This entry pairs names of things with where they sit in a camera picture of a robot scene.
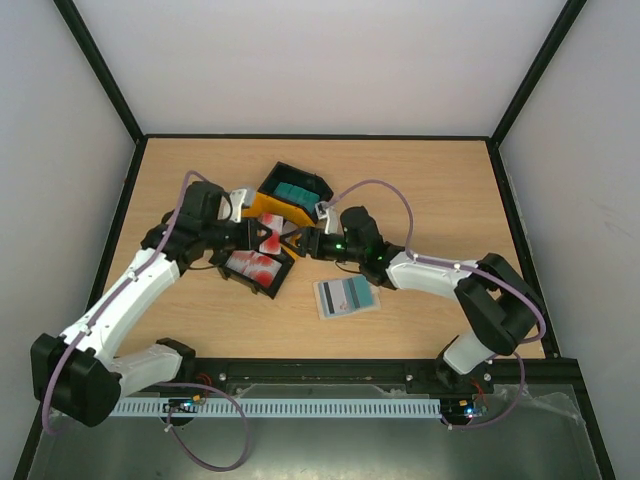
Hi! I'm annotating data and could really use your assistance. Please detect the yellow bin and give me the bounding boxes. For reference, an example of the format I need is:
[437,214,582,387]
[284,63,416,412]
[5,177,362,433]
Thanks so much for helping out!
[242,193,316,260]

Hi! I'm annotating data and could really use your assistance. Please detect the black bin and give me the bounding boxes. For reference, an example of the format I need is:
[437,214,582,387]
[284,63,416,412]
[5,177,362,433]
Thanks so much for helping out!
[258,162,334,223]
[209,250,295,299]

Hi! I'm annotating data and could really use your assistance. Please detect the beige card holder wallet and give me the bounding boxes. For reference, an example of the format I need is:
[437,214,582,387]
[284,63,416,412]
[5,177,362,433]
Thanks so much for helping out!
[313,275,381,320]

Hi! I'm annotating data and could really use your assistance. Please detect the green VIP card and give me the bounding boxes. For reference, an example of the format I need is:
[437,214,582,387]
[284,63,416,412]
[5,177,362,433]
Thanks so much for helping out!
[348,275,375,309]

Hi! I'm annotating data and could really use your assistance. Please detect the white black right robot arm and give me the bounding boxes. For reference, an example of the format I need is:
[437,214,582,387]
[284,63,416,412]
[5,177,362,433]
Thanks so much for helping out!
[280,227,546,392]

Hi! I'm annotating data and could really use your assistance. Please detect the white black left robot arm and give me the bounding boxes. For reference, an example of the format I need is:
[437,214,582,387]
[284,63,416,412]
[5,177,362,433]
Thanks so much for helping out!
[30,181,263,430]

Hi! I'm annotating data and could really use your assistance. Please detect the red white card stack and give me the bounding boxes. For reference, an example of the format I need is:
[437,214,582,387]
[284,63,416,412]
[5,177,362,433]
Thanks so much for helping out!
[225,251,281,288]

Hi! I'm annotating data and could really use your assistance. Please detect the green card stack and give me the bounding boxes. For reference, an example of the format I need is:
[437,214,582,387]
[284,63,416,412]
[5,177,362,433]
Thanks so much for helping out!
[274,182,320,213]

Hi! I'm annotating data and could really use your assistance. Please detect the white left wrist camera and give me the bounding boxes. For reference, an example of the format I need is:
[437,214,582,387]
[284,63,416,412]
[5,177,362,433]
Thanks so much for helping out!
[222,187,256,223]

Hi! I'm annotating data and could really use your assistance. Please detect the grey slotted cable duct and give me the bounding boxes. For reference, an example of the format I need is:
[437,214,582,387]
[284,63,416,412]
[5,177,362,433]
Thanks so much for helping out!
[111,397,441,419]

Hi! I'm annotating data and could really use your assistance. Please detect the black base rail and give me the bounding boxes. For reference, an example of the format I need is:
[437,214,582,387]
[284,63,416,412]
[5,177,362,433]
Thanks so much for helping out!
[49,354,581,396]

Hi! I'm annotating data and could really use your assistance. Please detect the black enclosure frame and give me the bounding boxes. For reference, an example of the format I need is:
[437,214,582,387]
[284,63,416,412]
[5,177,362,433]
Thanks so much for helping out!
[10,0,617,480]

